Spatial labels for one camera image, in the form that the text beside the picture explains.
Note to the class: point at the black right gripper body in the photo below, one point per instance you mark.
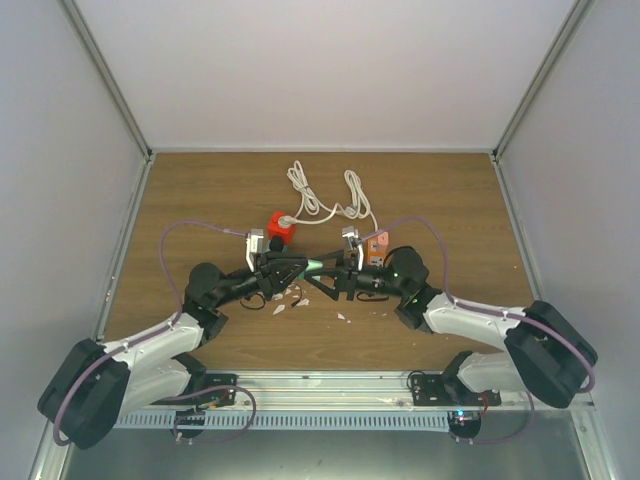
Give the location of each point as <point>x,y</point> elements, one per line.
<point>353,268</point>

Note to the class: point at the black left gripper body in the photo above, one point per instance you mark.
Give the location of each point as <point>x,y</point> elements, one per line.
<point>262,275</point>

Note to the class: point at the black power adapter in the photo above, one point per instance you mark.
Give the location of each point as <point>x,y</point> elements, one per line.
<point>276,244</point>

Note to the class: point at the orange power strip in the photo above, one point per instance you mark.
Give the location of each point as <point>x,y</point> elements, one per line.
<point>374,256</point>

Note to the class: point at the green square adapter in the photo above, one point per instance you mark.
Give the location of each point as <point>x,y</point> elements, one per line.
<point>314,265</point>

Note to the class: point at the red cube power socket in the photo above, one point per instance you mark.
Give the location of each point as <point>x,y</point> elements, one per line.
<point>283,226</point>

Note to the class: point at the pink square adapter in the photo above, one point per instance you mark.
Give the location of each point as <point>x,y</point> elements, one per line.
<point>382,240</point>

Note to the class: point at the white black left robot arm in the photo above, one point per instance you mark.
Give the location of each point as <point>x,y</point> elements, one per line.
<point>98,383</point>

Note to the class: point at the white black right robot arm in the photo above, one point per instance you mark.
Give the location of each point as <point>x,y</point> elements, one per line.
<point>537,349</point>

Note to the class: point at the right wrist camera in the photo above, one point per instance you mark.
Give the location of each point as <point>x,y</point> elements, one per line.
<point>353,244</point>

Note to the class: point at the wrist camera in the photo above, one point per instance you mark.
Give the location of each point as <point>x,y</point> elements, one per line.
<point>353,244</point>
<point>254,247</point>

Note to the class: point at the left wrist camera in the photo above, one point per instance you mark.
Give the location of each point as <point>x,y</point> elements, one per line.
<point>254,247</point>

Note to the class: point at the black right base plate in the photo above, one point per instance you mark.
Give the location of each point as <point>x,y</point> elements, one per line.
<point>434,389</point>

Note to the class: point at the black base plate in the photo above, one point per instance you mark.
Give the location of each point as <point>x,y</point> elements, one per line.
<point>223,396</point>
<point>434,389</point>

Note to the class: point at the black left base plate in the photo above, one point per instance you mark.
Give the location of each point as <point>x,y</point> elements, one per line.
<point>223,396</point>

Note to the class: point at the slotted cable duct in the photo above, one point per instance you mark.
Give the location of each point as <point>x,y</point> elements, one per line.
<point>290,420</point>

